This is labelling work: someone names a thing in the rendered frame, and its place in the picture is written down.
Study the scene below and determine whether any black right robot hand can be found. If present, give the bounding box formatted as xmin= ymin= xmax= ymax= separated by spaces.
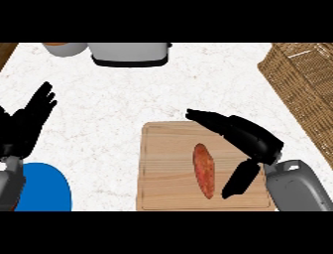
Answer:
xmin=184 ymin=108 xmax=284 ymax=200

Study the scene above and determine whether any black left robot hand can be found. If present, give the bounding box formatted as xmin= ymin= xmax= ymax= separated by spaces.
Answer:
xmin=0 ymin=81 xmax=58 ymax=163

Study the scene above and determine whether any orange sweet potato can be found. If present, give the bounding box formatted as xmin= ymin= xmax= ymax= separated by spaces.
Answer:
xmin=191 ymin=143 xmax=218 ymax=200

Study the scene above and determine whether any pale wooden cutting board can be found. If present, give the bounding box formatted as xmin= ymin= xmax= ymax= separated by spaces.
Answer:
xmin=135 ymin=120 xmax=277 ymax=212

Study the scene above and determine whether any brown wicker basket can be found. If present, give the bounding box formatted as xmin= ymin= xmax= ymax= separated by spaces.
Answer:
xmin=256 ymin=43 xmax=333 ymax=181

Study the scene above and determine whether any blue round plate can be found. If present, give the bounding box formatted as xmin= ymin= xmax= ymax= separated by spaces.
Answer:
xmin=12 ymin=162 xmax=73 ymax=212

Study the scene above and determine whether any grey round pot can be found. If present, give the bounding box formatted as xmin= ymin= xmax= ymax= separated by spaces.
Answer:
xmin=42 ymin=43 xmax=89 ymax=59

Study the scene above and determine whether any grey and black appliance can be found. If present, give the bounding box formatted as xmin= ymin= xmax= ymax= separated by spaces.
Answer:
xmin=85 ymin=43 xmax=173 ymax=68

